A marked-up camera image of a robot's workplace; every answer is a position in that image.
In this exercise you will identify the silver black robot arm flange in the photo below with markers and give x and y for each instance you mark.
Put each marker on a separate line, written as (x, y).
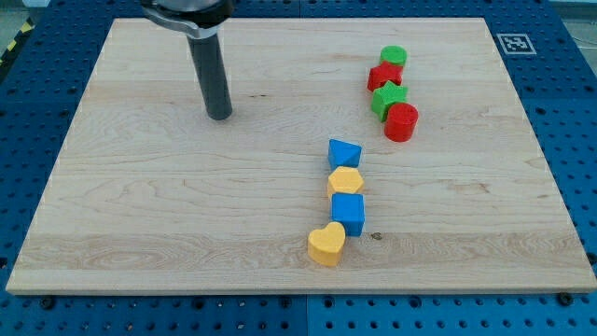
(197, 19)

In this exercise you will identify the light wooden board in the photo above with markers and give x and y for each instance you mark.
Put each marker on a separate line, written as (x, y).
(151, 197)

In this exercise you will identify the blue triangle block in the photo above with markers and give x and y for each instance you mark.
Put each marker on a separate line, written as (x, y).
(342, 153)

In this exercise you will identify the yellow hexagon block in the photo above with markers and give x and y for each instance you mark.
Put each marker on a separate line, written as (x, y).
(344, 180)

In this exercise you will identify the blue cube block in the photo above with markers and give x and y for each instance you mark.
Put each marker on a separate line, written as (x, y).
(349, 210)

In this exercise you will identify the yellow heart block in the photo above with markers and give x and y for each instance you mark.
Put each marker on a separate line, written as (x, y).
(325, 246)

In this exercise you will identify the green star block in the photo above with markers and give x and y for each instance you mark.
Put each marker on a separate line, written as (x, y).
(385, 97)

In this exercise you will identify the red cylinder block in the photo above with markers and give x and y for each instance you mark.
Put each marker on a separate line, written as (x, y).
(400, 122)

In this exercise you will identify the red star block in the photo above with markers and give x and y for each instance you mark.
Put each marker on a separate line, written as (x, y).
(379, 75)

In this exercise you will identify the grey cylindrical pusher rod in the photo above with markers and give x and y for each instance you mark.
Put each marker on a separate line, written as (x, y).
(209, 66)

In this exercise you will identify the green cylinder block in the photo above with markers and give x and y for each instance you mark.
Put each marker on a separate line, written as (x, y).
(394, 54)

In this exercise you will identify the white fiducial marker tag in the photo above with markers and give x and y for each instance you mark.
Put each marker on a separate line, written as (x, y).
(516, 44)

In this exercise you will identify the yellow black hazard tape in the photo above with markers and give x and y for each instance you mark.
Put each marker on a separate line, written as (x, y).
(16, 44)

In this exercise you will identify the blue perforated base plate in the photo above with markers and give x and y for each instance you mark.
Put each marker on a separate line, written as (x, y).
(43, 87)

